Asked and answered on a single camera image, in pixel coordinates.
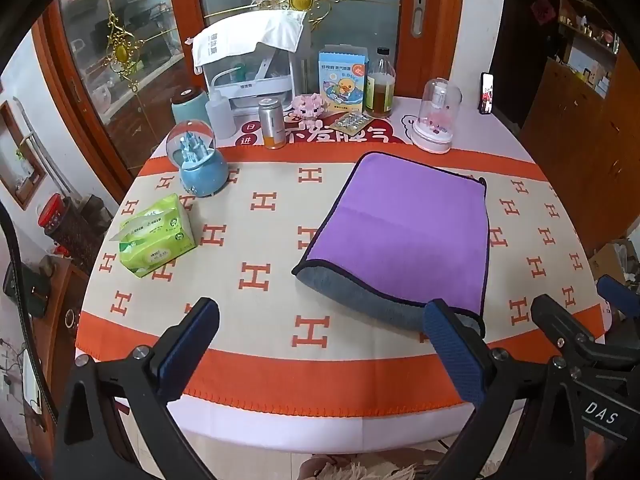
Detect pink block figure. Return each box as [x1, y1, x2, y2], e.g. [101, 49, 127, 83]
[291, 93, 327, 120]

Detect pink glass dome ornament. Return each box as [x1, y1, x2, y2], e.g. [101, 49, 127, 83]
[412, 78, 462, 153]

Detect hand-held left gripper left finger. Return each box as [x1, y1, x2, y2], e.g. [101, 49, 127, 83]
[52, 297, 221, 480]

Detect silver blister pack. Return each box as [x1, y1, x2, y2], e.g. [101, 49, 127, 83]
[334, 111, 376, 134]

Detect wooden cabinet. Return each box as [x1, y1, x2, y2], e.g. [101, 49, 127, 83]
[520, 50, 640, 257]

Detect beige fluffy cloth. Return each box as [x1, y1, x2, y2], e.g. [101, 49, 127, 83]
[300, 452, 446, 480]

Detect black smartphone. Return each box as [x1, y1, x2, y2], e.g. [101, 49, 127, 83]
[479, 72, 496, 116]

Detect orange patterned table blanket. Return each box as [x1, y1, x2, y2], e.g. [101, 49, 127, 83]
[75, 145, 607, 418]

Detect black bag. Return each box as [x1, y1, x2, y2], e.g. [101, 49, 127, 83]
[2, 260, 49, 319]

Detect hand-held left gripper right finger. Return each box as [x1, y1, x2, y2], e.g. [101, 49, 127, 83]
[423, 298, 587, 480]

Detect white squeeze bottle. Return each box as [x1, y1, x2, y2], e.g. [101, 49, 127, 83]
[205, 89, 237, 140]

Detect glass bottle with yellow liquid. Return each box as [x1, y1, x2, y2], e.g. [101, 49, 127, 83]
[365, 47, 397, 119]

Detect silver and orange can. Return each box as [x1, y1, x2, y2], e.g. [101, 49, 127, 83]
[258, 97, 287, 150]

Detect purple and grey towel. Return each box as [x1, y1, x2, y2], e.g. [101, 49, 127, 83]
[291, 151, 490, 339]

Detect red lid jar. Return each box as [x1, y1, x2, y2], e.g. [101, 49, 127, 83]
[39, 194, 76, 238]

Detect red paper wall decoration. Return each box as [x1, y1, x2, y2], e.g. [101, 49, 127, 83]
[530, 0, 559, 24]

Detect small gold door ornament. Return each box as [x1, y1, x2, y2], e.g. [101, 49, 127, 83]
[102, 12, 146, 92]

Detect cardboard box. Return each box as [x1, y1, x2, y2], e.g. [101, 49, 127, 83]
[587, 239, 640, 287]

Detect white cloth cover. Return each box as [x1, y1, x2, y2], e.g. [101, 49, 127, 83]
[192, 10, 308, 68]

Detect blue duck print box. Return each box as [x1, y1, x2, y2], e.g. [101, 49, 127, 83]
[319, 47, 370, 116]

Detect blue castle snow globe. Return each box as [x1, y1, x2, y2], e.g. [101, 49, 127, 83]
[165, 121, 229, 197]

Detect white countertop appliance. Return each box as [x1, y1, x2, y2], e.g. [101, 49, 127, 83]
[192, 10, 307, 112]

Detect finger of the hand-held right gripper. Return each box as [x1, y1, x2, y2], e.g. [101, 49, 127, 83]
[596, 274, 640, 317]
[531, 294, 603, 367]

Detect green tissue pack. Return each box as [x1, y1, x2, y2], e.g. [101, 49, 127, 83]
[118, 193, 197, 279]

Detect teal thermos cup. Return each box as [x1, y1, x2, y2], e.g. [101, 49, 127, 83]
[171, 86, 211, 134]

